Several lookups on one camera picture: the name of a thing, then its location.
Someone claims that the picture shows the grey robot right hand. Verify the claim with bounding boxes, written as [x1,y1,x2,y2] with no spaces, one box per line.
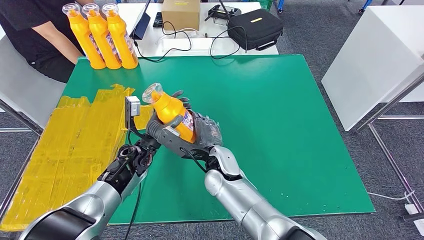
[192,112,224,151]

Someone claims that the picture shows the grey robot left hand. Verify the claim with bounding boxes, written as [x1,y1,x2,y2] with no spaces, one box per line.
[145,89,193,141]

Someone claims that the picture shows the orange plastic detergent bottle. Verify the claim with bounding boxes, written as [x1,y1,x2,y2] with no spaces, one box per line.
[101,3,140,70]
[81,3,123,70]
[142,82,197,144]
[61,3,107,70]

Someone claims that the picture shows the yellow plastic sheet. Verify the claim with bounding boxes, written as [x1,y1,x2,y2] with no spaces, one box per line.
[0,83,155,232]

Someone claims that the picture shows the dark tablet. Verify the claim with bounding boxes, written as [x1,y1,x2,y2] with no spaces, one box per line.
[129,0,152,41]

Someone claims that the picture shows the black phone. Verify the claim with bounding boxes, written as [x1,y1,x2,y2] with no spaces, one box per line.
[152,11,164,29]

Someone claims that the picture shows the black carry case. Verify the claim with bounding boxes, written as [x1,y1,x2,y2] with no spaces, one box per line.
[226,8,285,52]

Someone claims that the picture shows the cardboard box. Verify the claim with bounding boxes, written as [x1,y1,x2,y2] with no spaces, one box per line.
[161,0,202,32]

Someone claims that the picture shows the black remote controller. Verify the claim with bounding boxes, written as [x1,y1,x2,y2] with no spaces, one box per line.
[203,0,243,23]

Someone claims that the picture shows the white side table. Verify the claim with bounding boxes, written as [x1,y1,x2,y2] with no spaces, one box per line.
[0,24,68,129]

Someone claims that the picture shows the green plastic crate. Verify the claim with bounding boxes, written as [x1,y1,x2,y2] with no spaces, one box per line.
[258,0,275,12]

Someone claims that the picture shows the person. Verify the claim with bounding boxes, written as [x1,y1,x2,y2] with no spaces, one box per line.
[0,0,96,84]

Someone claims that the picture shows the white cabinet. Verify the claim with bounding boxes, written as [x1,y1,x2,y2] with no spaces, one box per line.
[320,4,424,132]

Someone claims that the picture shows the white power adapter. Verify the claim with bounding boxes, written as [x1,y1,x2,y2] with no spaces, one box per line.
[404,203,421,216]

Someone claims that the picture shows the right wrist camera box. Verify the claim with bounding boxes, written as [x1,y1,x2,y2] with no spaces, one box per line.
[161,125,214,162]

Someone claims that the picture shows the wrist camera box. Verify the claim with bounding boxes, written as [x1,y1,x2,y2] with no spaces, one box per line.
[161,125,214,162]
[124,96,154,140]

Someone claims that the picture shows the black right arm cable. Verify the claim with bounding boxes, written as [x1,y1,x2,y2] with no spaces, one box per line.
[180,147,210,174]

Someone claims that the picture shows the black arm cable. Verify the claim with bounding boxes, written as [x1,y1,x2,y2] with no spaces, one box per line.
[123,181,143,240]
[180,147,210,174]

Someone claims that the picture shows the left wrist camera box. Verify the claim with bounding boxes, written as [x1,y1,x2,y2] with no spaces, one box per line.
[124,96,154,140]

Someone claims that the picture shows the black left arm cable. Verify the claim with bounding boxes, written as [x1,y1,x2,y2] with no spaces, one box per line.
[123,181,143,240]

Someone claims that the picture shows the black case cable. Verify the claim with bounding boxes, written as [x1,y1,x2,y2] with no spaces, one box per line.
[208,25,249,61]

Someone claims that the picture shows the black tablet cable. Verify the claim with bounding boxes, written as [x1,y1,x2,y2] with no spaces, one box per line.
[132,21,193,63]

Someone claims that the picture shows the silver metal table frame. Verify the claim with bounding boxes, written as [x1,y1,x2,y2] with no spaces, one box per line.
[355,70,424,214]
[0,98,45,137]

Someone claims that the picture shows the white floor cable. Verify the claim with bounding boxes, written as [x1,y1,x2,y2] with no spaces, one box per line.
[367,190,417,202]

